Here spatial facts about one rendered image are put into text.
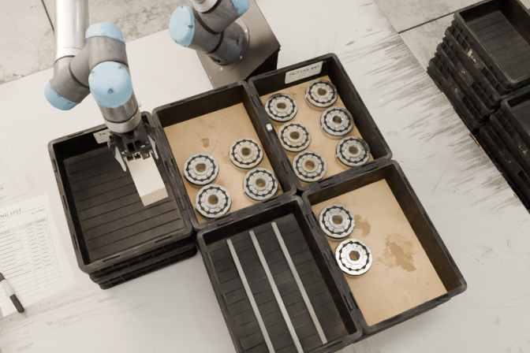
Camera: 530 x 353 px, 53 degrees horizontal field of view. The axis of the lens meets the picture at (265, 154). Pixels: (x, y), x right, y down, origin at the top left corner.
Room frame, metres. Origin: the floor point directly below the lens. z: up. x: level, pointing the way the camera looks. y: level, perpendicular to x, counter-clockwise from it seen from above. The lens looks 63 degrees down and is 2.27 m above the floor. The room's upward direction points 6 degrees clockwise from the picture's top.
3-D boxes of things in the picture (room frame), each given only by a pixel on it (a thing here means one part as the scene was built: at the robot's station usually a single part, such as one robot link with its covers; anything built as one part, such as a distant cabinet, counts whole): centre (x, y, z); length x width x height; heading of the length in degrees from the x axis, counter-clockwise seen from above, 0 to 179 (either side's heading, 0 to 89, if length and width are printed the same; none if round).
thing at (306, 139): (0.78, -0.08, 0.86); 0.10 x 0.10 x 0.01
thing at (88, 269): (0.54, 0.39, 0.92); 0.40 x 0.30 x 0.02; 27
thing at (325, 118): (0.85, -0.21, 0.86); 0.10 x 0.10 x 0.01
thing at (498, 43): (1.50, -0.95, 0.37); 0.40 x 0.30 x 0.45; 31
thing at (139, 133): (0.54, 0.30, 1.23); 0.09 x 0.08 x 0.12; 31
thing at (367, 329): (0.46, -0.33, 0.92); 0.40 x 0.30 x 0.02; 27
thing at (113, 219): (0.54, 0.39, 0.87); 0.40 x 0.30 x 0.11; 27
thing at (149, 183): (0.57, 0.31, 1.08); 0.24 x 0.06 x 0.06; 31
